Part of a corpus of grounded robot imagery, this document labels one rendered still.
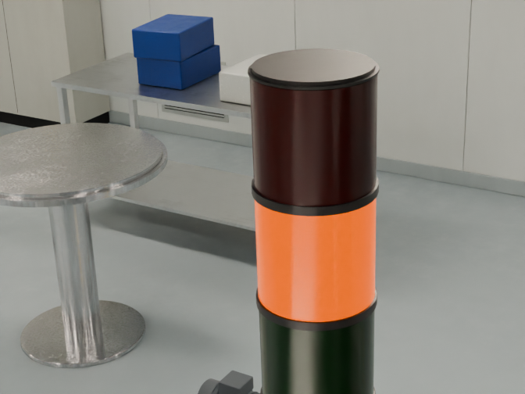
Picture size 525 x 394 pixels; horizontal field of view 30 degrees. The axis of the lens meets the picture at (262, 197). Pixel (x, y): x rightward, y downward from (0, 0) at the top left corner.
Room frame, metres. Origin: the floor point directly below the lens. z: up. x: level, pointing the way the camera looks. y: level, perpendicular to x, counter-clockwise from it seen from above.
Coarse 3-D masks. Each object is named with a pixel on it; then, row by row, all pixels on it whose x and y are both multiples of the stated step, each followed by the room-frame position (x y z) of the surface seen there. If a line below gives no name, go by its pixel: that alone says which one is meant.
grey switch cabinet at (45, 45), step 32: (0, 0) 7.34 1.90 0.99; (32, 0) 7.17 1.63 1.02; (64, 0) 7.03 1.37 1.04; (96, 0) 7.32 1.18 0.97; (0, 32) 7.37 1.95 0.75; (32, 32) 7.19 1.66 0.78; (64, 32) 7.02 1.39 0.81; (96, 32) 7.29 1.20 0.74; (0, 64) 7.39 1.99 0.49; (32, 64) 7.21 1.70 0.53; (64, 64) 7.04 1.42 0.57; (0, 96) 7.42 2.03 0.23; (32, 96) 7.24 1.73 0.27; (96, 96) 7.23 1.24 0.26
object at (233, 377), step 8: (232, 376) 2.25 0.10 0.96; (240, 376) 2.25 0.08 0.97; (248, 376) 2.25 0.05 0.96; (208, 384) 2.28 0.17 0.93; (216, 384) 2.27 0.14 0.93; (224, 384) 2.22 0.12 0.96; (232, 384) 2.22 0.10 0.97; (240, 384) 2.21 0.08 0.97; (248, 384) 2.23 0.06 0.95; (200, 392) 2.26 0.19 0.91; (208, 392) 2.25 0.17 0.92; (216, 392) 2.24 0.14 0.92; (224, 392) 2.22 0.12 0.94; (232, 392) 2.20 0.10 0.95; (240, 392) 2.19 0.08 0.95; (248, 392) 2.23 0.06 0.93; (256, 392) 2.24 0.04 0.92
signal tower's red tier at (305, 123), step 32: (256, 96) 0.35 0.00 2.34; (288, 96) 0.34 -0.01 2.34; (320, 96) 0.34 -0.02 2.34; (352, 96) 0.34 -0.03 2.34; (256, 128) 0.35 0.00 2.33; (288, 128) 0.34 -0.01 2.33; (320, 128) 0.34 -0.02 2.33; (352, 128) 0.34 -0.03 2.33; (256, 160) 0.35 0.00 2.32; (288, 160) 0.34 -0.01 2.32; (320, 160) 0.34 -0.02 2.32; (352, 160) 0.34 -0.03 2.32; (288, 192) 0.34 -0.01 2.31; (320, 192) 0.34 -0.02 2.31; (352, 192) 0.34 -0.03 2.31
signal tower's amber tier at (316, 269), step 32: (256, 224) 0.36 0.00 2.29; (288, 224) 0.34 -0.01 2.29; (320, 224) 0.34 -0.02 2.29; (352, 224) 0.34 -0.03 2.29; (288, 256) 0.34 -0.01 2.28; (320, 256) 0.34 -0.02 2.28; (352, 256) 0.34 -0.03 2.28; (288, 288) 0.34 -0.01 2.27; (320, 288) 0.34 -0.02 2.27; (352, 288) 0.34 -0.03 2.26; (320, 320) 0.34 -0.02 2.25
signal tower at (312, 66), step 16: (320, 48) 0.38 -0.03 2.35; (256, 64) 0.36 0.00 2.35; (272, 64) 0.36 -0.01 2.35; (288, 64) 0.36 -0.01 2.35; (304, 64) 0.36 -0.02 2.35; (320, 64) 0.36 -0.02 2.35; (336, 64) 0.36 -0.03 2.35; (352, 64) 0.36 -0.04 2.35; (368, 64) 0.36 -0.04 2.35; (256, 80) 0.35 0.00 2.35; (272, 80) 0.34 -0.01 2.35; (288, 80) 0.34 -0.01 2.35; (304, 80) 0.34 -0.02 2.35; (320, 80) 0.34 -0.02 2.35; (336, 80) 0.34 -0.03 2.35; (352, 80) 0.34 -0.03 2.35; (368, 80) 0.35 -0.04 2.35; (256, 192) 0.35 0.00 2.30; (272, 208) 0.34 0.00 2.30; (288, 208) 0.34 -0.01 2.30; (304, 208) 0.34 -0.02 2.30; (320, 208) 0.34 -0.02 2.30; (336, 208) 0.34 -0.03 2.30; (352, 208) 0.34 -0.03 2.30; (256, 304) 0.36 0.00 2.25; (272, 320) 0.34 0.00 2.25; (288, 320) 0.34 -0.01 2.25; (352, 320) 0.34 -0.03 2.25
